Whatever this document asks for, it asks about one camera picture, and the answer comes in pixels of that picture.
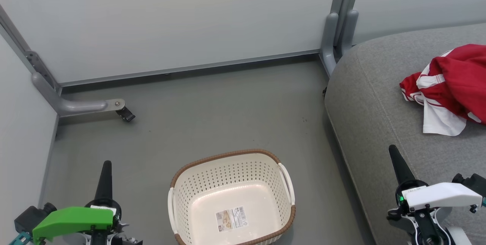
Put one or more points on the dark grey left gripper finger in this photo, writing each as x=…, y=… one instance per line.
x=105, y=184

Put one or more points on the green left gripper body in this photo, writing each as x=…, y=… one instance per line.
x=72, y=218

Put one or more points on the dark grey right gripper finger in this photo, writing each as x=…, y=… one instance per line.
x=401, y=169

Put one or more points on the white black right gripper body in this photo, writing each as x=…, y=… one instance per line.
x=444, y=195

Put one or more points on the red and white clothing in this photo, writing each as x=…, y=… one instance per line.
x=459, y=78

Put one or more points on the cream perforated laundry basket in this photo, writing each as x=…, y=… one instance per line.
x=212, y=184

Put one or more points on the black caster foot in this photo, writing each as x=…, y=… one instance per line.
x=126, y=114

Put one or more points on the grey fabric sofa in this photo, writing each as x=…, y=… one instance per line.
x=379, y=97

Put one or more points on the grey metal partition leg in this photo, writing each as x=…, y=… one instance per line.
x=76, y=106

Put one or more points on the paper label sticker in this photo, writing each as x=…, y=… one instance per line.
x=231, y=218

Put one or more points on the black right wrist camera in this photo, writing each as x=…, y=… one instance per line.
x=474, y=184

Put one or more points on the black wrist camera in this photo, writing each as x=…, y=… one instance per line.
x=474, y=184
x=28, y=216

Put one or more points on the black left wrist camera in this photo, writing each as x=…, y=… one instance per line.
x=28, y=216

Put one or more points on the grey metal floor rail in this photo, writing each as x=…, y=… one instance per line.
x=190, y=68

